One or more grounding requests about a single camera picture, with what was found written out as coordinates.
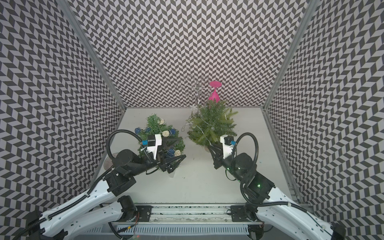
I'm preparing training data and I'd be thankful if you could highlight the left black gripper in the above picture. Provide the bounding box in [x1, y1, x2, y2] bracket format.
[129, 138, 186, 178]

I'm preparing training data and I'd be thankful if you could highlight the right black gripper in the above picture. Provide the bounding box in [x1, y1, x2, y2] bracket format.
[208, 144, 247, 185]

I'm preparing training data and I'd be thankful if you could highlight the rattan ball string light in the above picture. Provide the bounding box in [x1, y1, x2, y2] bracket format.
[134, 118, 183, 158]

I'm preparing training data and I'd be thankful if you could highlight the dark green christmas tree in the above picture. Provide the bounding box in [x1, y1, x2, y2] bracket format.
[134, 113, 186, 163]

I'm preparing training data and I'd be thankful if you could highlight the light green fern tree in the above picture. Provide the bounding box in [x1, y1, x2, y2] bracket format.
[186, 100, 239, 148]

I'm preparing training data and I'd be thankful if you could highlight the thin wire fairy light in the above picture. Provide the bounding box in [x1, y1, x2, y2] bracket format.
[179, 101, 238, 145]

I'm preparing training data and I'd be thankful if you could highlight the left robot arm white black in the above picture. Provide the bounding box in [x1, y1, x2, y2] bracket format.
[14, 130, 186, 240]

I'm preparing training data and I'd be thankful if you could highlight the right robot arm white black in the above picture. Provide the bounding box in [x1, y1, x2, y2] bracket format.
[208, 133, 346, 240]

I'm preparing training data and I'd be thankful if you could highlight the pink glass bowl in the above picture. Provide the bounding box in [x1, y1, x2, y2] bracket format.
[103, 157, 114, 171]

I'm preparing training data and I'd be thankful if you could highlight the chrome jewelry stand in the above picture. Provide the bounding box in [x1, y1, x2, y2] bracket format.
[177, 75, 209, 121]

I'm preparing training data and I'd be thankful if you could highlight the pink hourglass ornament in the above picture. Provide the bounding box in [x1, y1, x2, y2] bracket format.
[208, 81, 222, 103]

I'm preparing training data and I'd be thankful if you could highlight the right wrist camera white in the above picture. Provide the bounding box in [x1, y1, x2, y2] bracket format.
[220, 135, 236, 159]

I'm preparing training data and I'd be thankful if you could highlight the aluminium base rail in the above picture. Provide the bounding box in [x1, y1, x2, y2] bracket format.
[64, 202, 319, 240]

